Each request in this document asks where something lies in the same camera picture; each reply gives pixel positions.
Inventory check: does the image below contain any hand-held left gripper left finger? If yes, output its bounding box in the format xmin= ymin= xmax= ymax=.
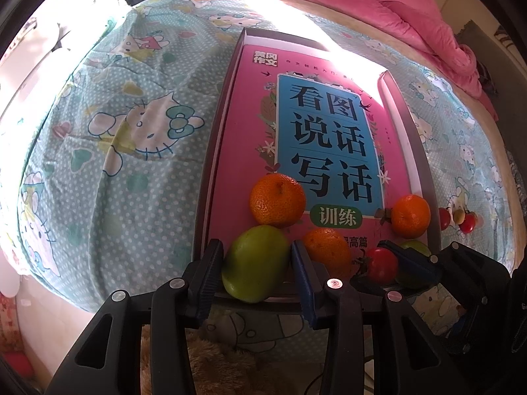
xmin=51 ymin=239 xmax=225 ymax=395

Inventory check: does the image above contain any green mango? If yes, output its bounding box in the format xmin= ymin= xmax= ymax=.
xmin=221 ymin=224 xmax=291 ymax=304
xmin=393 ymin=239 xmax=438 ymax=290

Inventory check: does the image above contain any large red tomato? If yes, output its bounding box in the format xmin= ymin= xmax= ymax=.
xmin=362 ymin=247 xmax=399 ymax=285

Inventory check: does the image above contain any dark cardboard box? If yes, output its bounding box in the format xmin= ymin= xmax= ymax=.
xmin=193 ymin=28 xmax=444 ymax=314

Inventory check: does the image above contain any pink duvet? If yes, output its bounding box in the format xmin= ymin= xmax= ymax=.
xmin=191 ymin=0 xmax=501 ymax=112

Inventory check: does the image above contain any orange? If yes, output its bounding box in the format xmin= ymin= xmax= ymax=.
xmin=250 ymin=173 xmax=307 ymax=228
xmin=390 ymin=194 xmax=431 ymax=239
xmin=302 ymin=227 xmax=353 ymax=279

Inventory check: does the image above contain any cat print bed sheet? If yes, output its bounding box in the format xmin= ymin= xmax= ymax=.
xmin=0 ymin=0 xmax=516 ymax=338

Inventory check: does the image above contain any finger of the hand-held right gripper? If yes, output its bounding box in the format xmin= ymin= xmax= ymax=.
xmin=376 ymin=239 xmax=462 ymax=288

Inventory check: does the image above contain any pink picture book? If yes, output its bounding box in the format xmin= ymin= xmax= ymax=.
xmin=212 ymin=43 xmax=429 ymax=294

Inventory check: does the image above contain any green pillow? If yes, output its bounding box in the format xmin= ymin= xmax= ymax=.
xmin=459 ymin=22 xmax=501 ymax=75

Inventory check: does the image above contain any pink floral fabric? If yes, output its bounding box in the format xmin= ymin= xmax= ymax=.
xmin=0 ymin=292 xmax=26 ymax=351

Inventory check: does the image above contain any dark striped cloth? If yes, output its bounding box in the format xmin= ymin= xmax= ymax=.
xmin=493 ymin=25 xmax=515 ymax=48

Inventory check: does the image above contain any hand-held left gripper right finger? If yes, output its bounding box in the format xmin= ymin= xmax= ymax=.
xmin=290 ymin=239 xmax=458 ymax=395

